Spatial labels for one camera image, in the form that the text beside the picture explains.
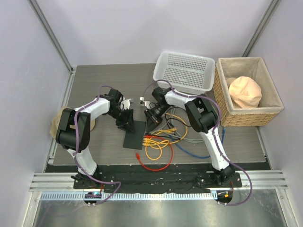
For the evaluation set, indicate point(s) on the aluminium rail frame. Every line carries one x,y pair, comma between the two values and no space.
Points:
263,200

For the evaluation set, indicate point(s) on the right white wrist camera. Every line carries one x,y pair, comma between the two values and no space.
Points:
144,102

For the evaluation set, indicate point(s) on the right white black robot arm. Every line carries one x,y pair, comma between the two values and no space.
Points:
202,118

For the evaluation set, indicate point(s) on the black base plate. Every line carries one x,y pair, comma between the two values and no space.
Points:
176,175

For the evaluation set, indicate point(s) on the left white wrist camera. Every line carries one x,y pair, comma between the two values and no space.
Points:
126,104

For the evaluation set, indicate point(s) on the wicker basket with liner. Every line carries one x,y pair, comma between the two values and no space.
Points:
254,67

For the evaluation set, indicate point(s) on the peach cloth hat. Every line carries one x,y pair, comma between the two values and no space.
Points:
245,93

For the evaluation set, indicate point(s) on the white plastic perforated basket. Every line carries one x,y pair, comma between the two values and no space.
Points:
187,73

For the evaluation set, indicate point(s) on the black network switch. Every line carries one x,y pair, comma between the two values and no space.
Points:
134,140

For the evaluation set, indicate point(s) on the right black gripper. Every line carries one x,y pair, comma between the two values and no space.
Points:
151,124

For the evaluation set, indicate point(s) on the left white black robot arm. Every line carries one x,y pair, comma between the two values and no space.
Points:
73,132

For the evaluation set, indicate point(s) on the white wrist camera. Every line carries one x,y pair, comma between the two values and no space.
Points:
144,102
126,104

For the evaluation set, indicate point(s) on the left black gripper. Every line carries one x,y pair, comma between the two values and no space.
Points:
122,125

